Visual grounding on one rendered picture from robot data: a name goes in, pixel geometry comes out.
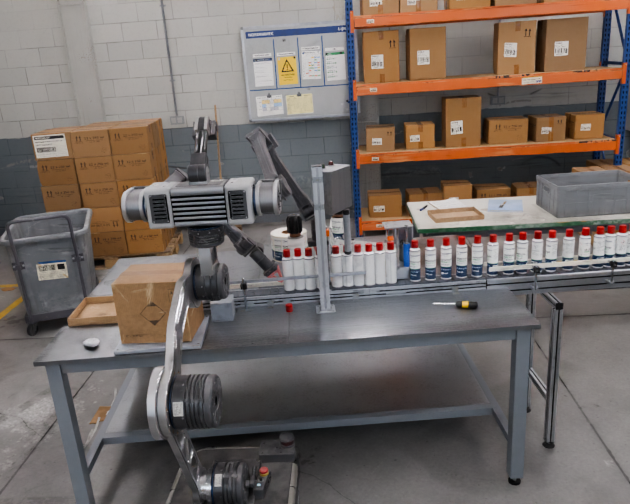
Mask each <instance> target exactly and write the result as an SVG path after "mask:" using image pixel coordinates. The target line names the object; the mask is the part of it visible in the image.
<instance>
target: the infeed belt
mask: <svg viewBox="0 0 630 504"><path fill-rule="evenodd" d="M471 280H486V278H485V277H484V276H483V274H482V277H481V278H473V277H472V276H471V274H467V278H466V279H457V278H456V275H451V280H442V279H441V276H436V280H435V281H426V280H425V277H421V281H420V282H417V283H413V282H410V278H409V279H397V283H396V284H387V283H386V284H384V285H377V284H375V285H374V286H366V285H364V286H362V287H356V286H353V287H344V286H343V287H342V288H333V287H332V284H331V290H332V291H336V290H349V289H363V288H376V287H390V286H404V285H417V284H431V283H444V282H458V281H471ZM309 292H320V290H319V289H317V288H316V290H313V291H308V290H306V289H305V290H303V291H297V290H294V291H292V292H286V291H285V290H284V287H283V288H279V289H278V288H269V289H256V290H246V297H255V296H268V295H282V294H295V293H309ZM232 294H233V295H234V296H233V297H234V298H241V297H244V295H243V290H242V291H232V292H231V291H229V295H232Z"/></svg>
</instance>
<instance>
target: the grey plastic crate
mask: <svg viewBox="0 0 630 504"><path fill-rule="evenodd" d="M536 180H537V191H536V205H537V206H539V207H540V208H542V209H544V210H545V211H547V212H548V213H550V214H551V215H553V216H554V217H556V218H571V217H585V216H600V215H615V214H630V182H628V180H630V173H627V172H625V171H622V170H603V171H588V172H574V173H559V174H544V175H536Z"/></svg>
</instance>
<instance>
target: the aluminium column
mask: <svg viewBox="0 0 630 504"><path fill-rule="evenodd" d="M311 170H312V177H322V176H323V175H322V164H317V165H311ZM312 185H313V200H314V204H321V206H322V204H324V191H323V182H320V183H313V181H312ZM314 215H315V230H316V245H317V260H318V275H319V290H320V305H321V311H326V310H331V306H330V289H329V273H328V257H327V240H326V224H325V209H324V210H315V209H314Z"/></svg>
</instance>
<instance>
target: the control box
mask: <svg viewBox="0 0 630 504"><path fill-rule="evenodd" d="M322 175H323V176H322V180H323V191H324V209H325V214H329V215H334V214H336V213H338V212H340V211H342V210H344V209H346V208H348V207H350V206H352V194H351V172H350V165H346V164H334V166H326V169H322Z"/></svg>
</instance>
